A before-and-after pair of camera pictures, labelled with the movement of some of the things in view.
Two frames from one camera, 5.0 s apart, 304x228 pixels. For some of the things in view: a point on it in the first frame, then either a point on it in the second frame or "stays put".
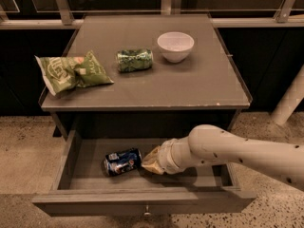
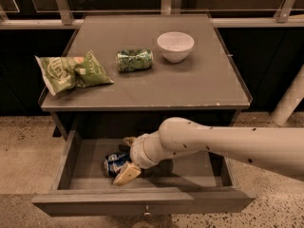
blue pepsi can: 122,161 stays put
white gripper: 164,158 → 139,153
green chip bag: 63,73 stays put
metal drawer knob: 147,213 stays put
